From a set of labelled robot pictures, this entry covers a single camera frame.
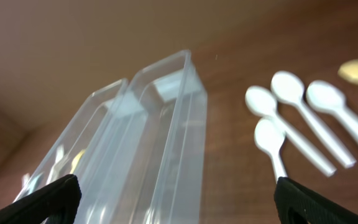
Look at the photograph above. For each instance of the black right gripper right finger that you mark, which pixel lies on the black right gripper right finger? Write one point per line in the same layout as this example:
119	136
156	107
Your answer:
297	204

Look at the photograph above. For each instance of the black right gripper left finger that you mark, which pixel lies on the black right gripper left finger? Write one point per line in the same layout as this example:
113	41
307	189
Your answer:
57	202

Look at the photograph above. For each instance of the white plastic spoon slim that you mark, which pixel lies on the white plastic spoon slim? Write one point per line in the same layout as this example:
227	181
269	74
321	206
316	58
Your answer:
261	102

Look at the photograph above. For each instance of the white plastic spoon thick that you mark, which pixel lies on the white plastic spoon thick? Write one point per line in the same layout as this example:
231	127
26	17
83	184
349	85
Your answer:
326	98

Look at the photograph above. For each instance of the clear plastic container left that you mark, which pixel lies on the clear plastic container left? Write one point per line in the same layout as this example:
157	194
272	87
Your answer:
82	128

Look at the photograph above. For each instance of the clear plastic container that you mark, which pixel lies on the clear plastic container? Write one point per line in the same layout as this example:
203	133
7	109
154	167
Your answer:
145	163
82	128

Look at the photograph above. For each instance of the clear plastic container right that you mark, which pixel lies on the clear plastic container right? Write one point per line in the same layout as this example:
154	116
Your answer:
145	163

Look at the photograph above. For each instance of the white fork under gripper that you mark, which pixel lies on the white fork under gripper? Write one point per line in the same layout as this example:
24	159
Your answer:
25	179

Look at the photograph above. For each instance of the white plastic fork curved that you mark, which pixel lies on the white plastic fork curved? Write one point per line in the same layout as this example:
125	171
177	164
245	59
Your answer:
56	168

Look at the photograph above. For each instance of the yellow plastic fork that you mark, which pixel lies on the yellow plastic fork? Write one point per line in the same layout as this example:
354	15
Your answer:
76	160

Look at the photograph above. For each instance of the white plastic fork large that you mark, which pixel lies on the white plastic fork large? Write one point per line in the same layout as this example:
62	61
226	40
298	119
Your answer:
60	154

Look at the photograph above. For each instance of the white fork thick handle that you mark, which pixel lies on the white fork thick handle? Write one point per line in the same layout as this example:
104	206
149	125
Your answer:
32	185

